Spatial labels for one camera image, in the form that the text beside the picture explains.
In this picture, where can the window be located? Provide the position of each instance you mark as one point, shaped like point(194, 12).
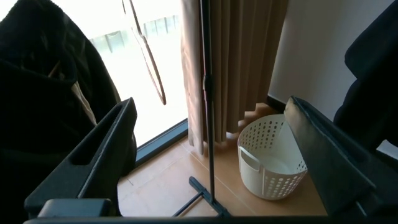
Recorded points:
point(130, 62)

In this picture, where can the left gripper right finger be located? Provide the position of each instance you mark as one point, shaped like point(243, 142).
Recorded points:
point(342, 180)

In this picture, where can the white laundry basket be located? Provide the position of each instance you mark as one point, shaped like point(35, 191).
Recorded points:
point(267, 180)

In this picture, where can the brown curtain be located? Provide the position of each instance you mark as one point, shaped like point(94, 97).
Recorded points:
point(242, 62)

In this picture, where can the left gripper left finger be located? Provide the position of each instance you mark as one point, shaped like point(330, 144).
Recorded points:
point(99, 186)

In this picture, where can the black clothes rack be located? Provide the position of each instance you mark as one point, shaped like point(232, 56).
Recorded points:
point(209, 93)

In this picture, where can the black garment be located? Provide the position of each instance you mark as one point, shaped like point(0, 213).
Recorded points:
point(373, 93)
point(37, 109)

